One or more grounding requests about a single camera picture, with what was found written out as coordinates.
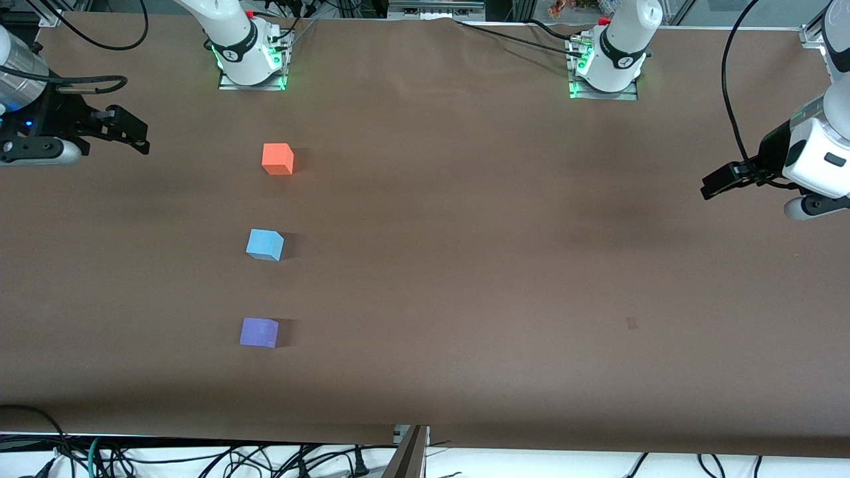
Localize light blue foam block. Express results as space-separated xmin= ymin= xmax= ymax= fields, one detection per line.
xmin=246 ymin=229 xmax=285 ymax=262

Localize orange foam block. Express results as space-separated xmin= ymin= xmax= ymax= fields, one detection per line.
xmin=262 ymin=143 xmax=295 ymax=176

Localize purple foam block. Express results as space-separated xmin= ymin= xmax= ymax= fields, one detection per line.
xmin=239 ymin=317 xmax=280 ymax=349

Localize brown table cover sheet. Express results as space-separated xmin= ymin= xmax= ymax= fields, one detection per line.
xmin=0 ymin=13 xmax=850 ymax=459

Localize grey metal rack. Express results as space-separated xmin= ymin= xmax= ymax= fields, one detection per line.
xmin=388 ymin=0 xmax=485 ymax=21

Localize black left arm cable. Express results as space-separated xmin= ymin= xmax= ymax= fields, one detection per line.
xmin=722 ymin=0 xmax=764 ymax=167

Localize black hanging arm cable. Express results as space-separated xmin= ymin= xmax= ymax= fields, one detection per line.
xmin=23 ymin=0 xmax=148 ymax=51

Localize aluminium frame profile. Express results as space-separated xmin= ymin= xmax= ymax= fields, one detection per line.
xmin=37 ymin=0 xmax=68 ymax=27
xmin=800 ymin=0 xmax=837 ymax=48

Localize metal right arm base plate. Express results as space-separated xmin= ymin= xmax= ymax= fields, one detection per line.
xmin=218 ymin=30 xmax=288 ymax=91

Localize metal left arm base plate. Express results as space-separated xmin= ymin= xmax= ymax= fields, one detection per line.
xmin=568 ymin=37 xmax=639 ymax=101

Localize black cable across table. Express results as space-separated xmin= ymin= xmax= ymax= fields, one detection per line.
xmin=455 ymin=20 xmax=578 ymax=57

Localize teal cable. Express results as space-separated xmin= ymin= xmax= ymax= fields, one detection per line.
xmin=88 ymin=436 xmax=108 ymax=478

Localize grey metal post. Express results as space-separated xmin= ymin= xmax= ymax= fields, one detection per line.
xmin=382 ymin=425 xmax=430 ymax=478

